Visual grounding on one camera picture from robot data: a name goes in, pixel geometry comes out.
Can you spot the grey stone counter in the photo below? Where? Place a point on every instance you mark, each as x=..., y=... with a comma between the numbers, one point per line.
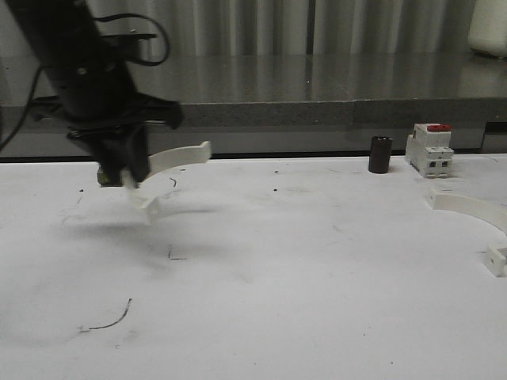
x=330, y=90

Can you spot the white half pipe clamp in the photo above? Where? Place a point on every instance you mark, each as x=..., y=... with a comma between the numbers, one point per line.
x=142, y=195

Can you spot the white circuit breaker red switch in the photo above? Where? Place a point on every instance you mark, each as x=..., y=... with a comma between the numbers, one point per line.
x=428, y=150

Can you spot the white pleated curtain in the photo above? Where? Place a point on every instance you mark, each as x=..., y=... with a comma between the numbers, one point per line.
x=205, y=28

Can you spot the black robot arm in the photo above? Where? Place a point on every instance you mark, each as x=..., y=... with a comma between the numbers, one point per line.
x=95, y=94

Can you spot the white container on counter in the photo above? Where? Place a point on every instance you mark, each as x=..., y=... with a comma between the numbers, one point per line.
x=487, y=32

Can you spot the brass valve red handwheel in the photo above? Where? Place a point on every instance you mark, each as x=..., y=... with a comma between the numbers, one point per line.
x=104, y=180

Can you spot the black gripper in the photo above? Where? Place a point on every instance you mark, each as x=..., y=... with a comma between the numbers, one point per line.
x=118, y=141

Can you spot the dark brown cylinder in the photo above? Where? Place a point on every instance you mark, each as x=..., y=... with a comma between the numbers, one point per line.
x=380, y=154

